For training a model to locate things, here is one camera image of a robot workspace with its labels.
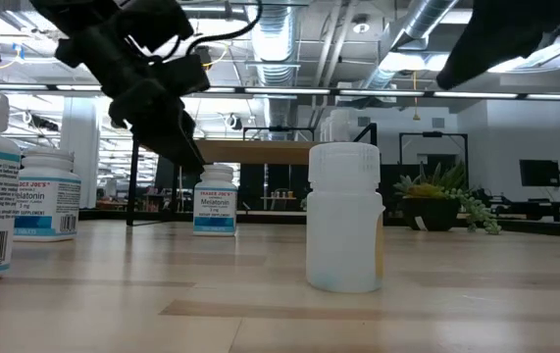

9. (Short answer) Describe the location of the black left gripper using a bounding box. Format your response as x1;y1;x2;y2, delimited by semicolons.
55;22;211;174

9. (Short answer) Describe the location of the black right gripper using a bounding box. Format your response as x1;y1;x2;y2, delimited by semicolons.
435;0;560;91

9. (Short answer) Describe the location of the white room column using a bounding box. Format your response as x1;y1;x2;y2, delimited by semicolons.
60;95;100;210

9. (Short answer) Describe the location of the long ceiling light strip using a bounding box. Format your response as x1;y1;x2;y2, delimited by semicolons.
0;82;560;102

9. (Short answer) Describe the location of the black background monitor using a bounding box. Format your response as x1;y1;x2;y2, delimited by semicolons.
519;159;560;188

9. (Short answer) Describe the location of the succulent plant in black pot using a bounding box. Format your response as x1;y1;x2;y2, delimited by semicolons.
392;160;503;235

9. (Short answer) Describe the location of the silver smooth ceiling duct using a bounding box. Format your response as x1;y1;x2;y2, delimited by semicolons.
360;0;460;92

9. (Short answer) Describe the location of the wooden shelf with black frame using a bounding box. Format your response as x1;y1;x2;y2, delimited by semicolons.
126;119;379;227

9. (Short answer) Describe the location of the black metal frame rig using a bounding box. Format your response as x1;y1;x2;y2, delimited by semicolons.
398;130;470;171
242;126;316;143

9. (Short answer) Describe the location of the black aluminium table frame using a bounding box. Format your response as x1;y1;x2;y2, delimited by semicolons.
77;208;560;239

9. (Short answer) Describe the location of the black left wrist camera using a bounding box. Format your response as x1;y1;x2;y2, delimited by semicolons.
112;0;195;53

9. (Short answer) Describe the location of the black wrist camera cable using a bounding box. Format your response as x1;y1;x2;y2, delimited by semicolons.
184;0;264;56

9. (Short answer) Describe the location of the silver ribbed ceiling duct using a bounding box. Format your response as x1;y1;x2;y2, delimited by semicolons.
244;0;303;129

